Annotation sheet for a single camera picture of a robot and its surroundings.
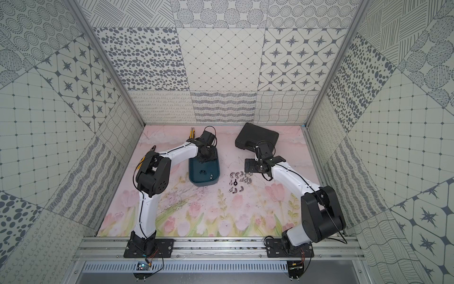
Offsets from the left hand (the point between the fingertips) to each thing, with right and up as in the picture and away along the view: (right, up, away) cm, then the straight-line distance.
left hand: (213, 155), depth 102 cm
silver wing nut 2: (+13, -10, -6) cm, 18 cm away
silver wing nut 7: (+21, -13, -9) cm, 26 cm away
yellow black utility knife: (-16, +14, +12) cm, 24 cm away
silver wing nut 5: (+21, -10, -5) cm, 24 cm away
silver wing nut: (+11, -10, -7) cm, 16 cm away
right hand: (+23, -5, -13) cm, 27 cm away
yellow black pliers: (-44, -7, -1) cm, 45 cm away
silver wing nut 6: (+16, -13, -7) cm, 22 cm away
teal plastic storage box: (-5, -10, -5) cm, 12 cm away
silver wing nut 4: (+18, -10, -5) cm, 21 cm away
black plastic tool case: (+23, +12, +7) cm, 27 cm away
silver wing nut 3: (+17, -10, -5) cm, 20 cm away
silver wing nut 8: (+10, -17, -12) cm, 23 cm away
